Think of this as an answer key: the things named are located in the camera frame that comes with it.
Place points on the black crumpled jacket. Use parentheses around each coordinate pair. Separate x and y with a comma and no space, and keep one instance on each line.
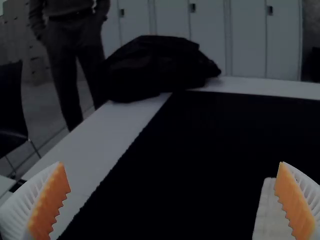
(155,67)

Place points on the grey cupboard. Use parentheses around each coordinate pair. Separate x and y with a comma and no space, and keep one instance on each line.
(130,22)
(175,20)
(250,37)

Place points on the black chair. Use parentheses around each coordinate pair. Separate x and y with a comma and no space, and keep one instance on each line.
(10,100)

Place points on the grey drawer cabinet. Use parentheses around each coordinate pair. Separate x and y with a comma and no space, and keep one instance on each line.
(15,37)

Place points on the black mat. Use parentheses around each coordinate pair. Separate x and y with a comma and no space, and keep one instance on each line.
(200,162)

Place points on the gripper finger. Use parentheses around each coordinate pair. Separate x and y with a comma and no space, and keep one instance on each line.
(300,205)
(17,212)

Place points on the person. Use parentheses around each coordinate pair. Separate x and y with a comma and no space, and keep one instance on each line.
(67,50)

